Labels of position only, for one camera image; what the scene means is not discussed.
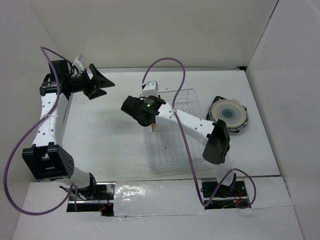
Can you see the white wire dish rack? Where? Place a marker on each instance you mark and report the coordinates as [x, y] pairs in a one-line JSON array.
[[165, 149]]

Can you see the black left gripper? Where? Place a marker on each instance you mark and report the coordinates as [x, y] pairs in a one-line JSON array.
[[101, 81]]

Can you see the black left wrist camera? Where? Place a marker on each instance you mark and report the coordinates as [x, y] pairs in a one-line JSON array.
[[63, 69]]

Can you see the silver taped front panel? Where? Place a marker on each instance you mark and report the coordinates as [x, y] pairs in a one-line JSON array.
[[156, 198]]

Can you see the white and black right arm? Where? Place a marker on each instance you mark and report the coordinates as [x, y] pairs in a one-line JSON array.
[[213, 135]]

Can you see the cream plate with blue centre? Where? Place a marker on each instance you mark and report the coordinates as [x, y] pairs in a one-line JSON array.
[[229, 111]]

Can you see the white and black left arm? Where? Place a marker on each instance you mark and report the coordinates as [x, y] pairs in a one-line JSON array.
[[46, 158]]

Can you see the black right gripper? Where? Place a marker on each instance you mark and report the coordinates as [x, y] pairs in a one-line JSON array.
[[144, 99]]

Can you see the orange rimmed petal pattern plate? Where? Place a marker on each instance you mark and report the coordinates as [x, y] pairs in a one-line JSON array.
[[156, 127]]

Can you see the blue and white patterned plate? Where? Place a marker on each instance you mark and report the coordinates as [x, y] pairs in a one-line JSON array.
[[237, 129]]

